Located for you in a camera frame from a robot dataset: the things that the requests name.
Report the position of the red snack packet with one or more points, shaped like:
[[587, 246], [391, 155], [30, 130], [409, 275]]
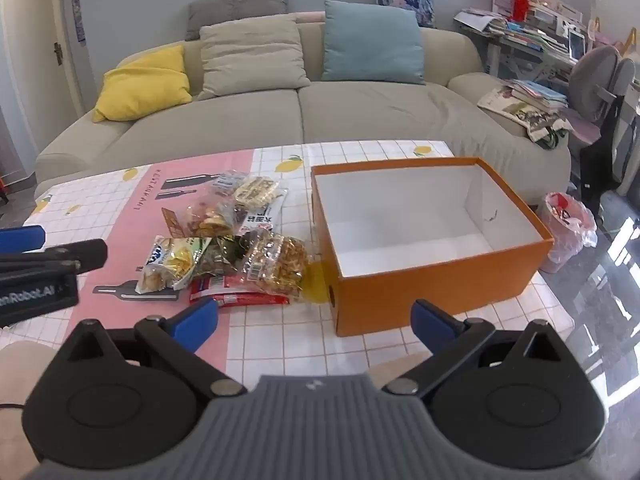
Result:
[[235, 295]]

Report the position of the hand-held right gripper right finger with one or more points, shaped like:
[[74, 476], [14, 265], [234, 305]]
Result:
[[430, 322]]

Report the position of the yellow pillow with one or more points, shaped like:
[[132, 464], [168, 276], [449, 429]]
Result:
[[140, 85]]

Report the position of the grey office chair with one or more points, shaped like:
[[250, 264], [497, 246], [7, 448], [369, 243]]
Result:
[[595, 80]]

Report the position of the beige pillow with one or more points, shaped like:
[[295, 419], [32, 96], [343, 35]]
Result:
[[250, 55]]

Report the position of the white tablet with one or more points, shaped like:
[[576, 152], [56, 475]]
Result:
[[576, 45]]

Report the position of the white green tote bag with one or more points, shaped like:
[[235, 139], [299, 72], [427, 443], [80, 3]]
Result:
[[550, 135]]

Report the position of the white door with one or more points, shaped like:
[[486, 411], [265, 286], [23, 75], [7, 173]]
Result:
[[30, 50]]

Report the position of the round cracker snack packet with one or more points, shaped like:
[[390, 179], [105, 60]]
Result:
[[257, 191]]

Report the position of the red paper bag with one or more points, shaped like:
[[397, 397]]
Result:
[[520, 0]]

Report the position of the pink pillow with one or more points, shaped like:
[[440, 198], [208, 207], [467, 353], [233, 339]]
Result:
[[310, 16]]

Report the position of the grey pillow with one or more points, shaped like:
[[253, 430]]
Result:
[[235, 7]]

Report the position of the blue pillow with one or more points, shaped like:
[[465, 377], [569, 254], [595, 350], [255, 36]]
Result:
[[370, 42]]

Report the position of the golden snack clear packet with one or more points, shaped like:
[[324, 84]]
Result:
[[275, 265]]

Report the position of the white label snack packet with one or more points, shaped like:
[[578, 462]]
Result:
[[257, 221]]

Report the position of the cluttered desk with books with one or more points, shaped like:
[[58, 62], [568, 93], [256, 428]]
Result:
[[530, 30]]

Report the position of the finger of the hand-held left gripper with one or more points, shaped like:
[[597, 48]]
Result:
[[75, 255], [22, 239]]

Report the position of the stack of books on sofa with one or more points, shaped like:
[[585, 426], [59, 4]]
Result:
[[525, 100]]

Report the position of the blue white small snack packet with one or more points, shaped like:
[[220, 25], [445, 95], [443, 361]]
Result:
[[227, 182]]

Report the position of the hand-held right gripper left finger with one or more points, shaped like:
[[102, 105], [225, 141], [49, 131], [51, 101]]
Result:
[[197, 322]]

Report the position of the dark green snack packet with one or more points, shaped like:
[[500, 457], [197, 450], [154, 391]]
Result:
[[220, 255]]

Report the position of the narrow wall hanging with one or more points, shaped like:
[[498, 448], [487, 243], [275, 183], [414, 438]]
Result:
[[79, 17]]

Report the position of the yellow chips packet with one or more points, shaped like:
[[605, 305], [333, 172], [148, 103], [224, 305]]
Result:
[[170, 262]]

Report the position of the beige sofa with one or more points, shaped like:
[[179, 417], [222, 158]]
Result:
[[225, 125]]

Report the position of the white desk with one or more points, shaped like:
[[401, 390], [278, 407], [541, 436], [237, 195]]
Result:
[[492, 55]]

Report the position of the trash bin with pink bag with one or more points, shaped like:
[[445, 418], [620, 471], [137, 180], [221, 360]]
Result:
[[565, 230]]

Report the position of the orange cardboard box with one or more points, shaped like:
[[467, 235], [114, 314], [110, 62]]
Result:
[[425, 300]]

